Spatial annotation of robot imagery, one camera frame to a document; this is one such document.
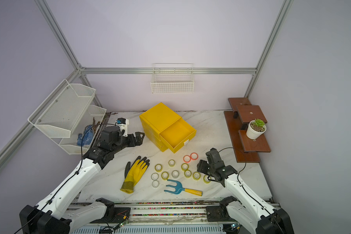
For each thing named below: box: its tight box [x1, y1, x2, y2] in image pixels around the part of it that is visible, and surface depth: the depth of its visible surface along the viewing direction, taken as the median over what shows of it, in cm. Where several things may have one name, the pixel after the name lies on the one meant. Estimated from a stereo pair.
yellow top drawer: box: [159, 117, 197, 154], surface depth 86 cm
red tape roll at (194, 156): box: [190, 152, 199, 161], surface depth 97 cm
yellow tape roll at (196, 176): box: [192, 171, 202, 181], surface depth 88 cm
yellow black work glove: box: [119, 156, 151, 194], surface depth 88 cm
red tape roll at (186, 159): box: [182, 155, 192, 164], surface depth 95 cm
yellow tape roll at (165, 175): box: [160, 171, 170, 181], surface depth 88 cm
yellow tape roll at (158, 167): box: [154, 163, 163, 173], surface depth 92 cm
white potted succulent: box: [245, 118, 267, 140], surface depth 82 cm
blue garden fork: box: [163, 179, 203, 197], surface depth 83 cm
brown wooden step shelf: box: [223, 97, 272, 163], surface depth 91 cm
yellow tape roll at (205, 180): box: [202, 175, 212, 184], surface depth 86 cm
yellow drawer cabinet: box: [139, 102, 195, 154], surface depth 88 cm
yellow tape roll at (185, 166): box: [180, 162, 190, 172], surface depth 92 cm
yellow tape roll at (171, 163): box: [168, 159, 176, 168], surface depth 93 cm
